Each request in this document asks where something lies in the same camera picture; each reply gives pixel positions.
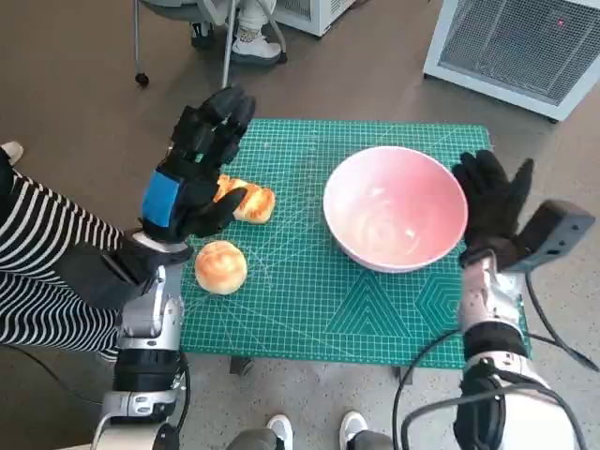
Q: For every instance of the pink bowl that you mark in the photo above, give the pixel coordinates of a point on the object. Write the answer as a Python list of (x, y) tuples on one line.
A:
[(394, 211)]

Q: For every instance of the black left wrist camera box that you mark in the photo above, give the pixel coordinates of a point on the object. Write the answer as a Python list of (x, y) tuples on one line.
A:
[(94, 281)]

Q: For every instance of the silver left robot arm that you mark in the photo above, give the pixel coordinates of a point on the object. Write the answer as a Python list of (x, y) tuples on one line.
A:
[(150, 309)]

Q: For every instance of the white appliance with mesh grille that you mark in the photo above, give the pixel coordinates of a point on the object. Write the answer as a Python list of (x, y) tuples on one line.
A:
[(515, 47)]

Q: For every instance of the white freezer cabinet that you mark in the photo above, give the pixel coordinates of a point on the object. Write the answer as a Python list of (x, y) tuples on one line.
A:
[(323, 19)]

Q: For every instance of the round toy bread bun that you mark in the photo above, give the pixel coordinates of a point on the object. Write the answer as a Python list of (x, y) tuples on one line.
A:
[(220, 267)]

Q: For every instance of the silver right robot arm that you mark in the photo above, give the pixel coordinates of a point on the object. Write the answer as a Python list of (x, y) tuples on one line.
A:
[(487, 304)]

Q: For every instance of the green cutting mat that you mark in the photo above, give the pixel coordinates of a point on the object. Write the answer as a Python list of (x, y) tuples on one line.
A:
[(300, 300)]

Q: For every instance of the grey office chair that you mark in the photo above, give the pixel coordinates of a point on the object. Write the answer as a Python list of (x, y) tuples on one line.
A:
[(173, 9)]

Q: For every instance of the black knitted gloved right hand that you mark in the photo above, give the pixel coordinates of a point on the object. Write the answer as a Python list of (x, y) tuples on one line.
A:
[(490, 211)]

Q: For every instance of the silver metal pole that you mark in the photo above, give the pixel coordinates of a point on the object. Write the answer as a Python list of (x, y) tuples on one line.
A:
[(228, 56)]

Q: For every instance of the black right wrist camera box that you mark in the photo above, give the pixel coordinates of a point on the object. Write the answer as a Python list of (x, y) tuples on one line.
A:
[(553, 234)]

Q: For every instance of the bare black left hand blue tape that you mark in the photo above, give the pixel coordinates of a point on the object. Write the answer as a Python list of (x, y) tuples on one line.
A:
[(187, 187)]

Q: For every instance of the robot right leg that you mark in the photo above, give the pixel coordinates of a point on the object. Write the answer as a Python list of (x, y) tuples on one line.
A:
[(354, 429)]

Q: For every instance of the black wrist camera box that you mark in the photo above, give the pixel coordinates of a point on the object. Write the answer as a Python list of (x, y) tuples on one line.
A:
[(94, 281), (553, 234)]

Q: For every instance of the person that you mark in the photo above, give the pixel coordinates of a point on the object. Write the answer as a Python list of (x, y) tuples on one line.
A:
[(37, 262), (253, 44)]

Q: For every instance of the grey table bracket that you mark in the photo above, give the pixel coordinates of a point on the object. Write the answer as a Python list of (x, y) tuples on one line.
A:
[(404, 375), (240, 365)]

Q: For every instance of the braided toy bread loaf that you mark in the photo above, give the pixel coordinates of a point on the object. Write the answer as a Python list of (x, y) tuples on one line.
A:
[(255, 206)]

